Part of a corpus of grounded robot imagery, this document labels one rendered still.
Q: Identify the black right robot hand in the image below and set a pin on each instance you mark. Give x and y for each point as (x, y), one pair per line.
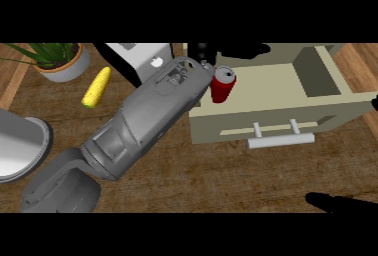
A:
(344, 204)

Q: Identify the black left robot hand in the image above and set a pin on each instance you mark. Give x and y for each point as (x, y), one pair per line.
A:
(240, 49)

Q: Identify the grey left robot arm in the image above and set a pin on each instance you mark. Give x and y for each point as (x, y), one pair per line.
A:
(141, 113)

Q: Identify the beige open drawer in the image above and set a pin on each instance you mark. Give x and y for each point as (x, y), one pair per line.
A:
(267, 83)

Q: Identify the red can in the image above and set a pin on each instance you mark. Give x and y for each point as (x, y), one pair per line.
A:
(221, 89)

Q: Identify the beige drawer front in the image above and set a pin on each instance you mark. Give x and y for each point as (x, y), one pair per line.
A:
(221, 125)

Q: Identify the white and black appliance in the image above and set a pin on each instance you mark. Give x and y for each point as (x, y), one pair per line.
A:
(141, 60)

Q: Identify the yellow corn cob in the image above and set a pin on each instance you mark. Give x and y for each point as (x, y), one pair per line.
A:
(96, 87)

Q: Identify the grey plant pot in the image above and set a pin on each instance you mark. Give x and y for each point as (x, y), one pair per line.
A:
(68, 70)

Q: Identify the green leafy plant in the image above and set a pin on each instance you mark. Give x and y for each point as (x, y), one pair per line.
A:
(45, 53)

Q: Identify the grey round metal pot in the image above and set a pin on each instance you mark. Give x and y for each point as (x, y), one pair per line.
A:
(19, 146)

